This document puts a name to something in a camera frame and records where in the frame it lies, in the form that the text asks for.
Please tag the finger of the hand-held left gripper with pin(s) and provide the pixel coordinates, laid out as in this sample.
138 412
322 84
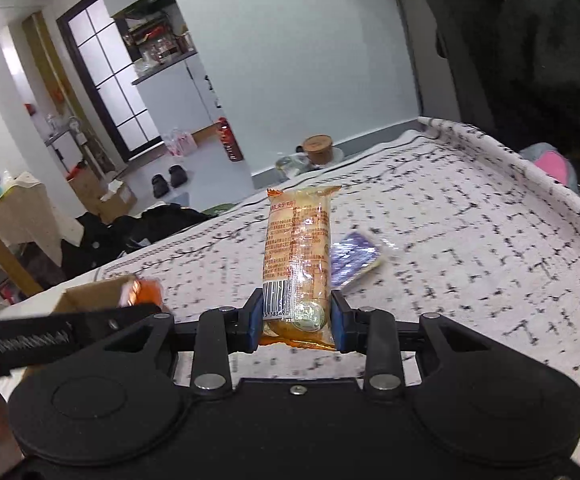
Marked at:
125 316

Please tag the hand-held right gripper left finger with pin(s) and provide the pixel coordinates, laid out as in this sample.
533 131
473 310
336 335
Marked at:
254 317

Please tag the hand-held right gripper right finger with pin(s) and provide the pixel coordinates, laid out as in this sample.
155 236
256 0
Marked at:
340 325

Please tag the brown cardboard box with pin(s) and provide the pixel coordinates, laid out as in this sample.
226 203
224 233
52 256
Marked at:
95 292

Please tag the long orange biscuit packet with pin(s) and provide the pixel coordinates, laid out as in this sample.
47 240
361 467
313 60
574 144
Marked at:
297 250

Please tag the purple snack packet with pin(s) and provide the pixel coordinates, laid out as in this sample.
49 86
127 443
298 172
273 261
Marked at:
352 257

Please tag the black clothes pile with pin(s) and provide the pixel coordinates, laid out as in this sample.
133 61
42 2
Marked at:
130 232

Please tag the green cloth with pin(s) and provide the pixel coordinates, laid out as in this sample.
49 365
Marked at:
218 208

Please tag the wooden table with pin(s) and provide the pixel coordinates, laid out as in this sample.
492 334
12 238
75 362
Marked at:
15 220

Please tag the cardboard boxes on floor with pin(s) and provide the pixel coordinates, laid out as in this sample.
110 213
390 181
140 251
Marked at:
102 192

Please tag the black slipper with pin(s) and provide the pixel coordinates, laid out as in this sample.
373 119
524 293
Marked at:
177 176
159 186

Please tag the clear crumpled plastic bag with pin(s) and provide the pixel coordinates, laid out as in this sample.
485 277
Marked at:
294 167

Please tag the brown lidded cup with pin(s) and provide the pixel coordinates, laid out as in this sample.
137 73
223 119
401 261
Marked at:
317 147

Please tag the clear bag with red print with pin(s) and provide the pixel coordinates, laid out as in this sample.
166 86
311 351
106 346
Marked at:
180 142

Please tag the white cabinet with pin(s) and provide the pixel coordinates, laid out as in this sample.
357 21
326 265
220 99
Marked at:
180 95

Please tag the dark framed glass door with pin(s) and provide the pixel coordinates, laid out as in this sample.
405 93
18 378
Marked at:
105 75

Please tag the pink grey soft toy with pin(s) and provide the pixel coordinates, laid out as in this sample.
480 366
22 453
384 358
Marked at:
552 165

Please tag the hanging black jacket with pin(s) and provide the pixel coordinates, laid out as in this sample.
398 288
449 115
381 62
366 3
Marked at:
464 35

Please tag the large black fleece coat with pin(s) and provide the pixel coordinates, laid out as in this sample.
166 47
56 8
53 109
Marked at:
554 60

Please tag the cluttered wall shelf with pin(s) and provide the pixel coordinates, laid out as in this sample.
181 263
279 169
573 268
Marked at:
155 35

